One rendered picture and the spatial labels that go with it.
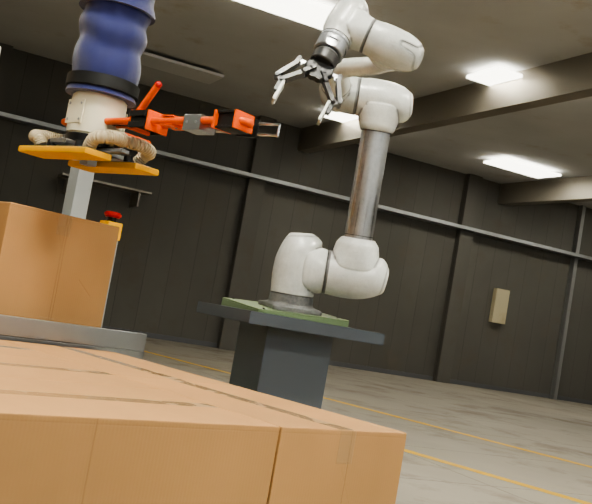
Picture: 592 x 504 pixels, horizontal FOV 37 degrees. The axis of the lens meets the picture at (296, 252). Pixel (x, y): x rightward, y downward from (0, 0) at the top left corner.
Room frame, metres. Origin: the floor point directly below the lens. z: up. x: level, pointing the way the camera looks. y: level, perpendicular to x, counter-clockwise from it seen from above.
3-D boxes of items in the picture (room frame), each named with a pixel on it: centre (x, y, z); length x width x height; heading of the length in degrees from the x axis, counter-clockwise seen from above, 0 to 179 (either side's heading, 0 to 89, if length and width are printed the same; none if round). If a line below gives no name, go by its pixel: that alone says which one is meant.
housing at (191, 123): (2.45, 0.33, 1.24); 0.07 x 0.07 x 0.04; 50
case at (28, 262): (3.05, 0.95, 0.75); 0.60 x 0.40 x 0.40; 44
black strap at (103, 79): (2.75, 0.68, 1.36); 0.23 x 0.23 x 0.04
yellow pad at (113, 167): (2.82, 0.62, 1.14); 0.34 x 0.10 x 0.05; 50
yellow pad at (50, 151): (2.67, 0.75, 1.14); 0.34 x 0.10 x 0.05; 50
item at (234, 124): (2.36, 0.23, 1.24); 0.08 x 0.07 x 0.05; 50
